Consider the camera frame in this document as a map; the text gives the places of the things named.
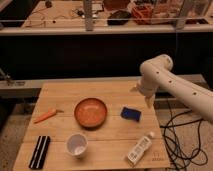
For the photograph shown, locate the orange toy carrot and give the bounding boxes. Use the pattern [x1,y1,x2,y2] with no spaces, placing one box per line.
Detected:
[33,109,63,124]

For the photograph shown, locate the white plastic bottle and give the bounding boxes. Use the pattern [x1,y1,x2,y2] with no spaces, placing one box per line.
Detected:
[127,132,155,165]

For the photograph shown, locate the black white striped block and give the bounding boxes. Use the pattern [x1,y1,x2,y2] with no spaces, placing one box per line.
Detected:
[28,136,50,170]

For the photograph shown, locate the black object on bench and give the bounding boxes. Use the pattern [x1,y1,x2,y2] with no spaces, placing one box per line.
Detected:
[107,10,131,26]

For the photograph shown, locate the orange wooden bowl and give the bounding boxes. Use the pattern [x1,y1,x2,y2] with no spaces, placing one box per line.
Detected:
[74,98,107,128]

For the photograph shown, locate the white plastic cup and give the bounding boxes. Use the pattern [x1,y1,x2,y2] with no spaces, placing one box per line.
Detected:
[66,133,88,158]

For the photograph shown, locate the blue sponge block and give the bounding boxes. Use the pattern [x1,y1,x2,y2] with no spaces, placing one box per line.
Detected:
[121,107,141,122]

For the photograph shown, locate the black floor cables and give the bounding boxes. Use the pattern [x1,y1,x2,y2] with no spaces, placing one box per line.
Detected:
[159,106,209,171]

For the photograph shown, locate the orange basket on bench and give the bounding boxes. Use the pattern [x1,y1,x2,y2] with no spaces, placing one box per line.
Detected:
[131,5,152,25]

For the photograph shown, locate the grey metal post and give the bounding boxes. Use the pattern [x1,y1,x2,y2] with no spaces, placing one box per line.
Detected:
[83,0,93,31]

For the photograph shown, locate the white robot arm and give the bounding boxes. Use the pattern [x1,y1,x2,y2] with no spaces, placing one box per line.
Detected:
[138,54,213,122]

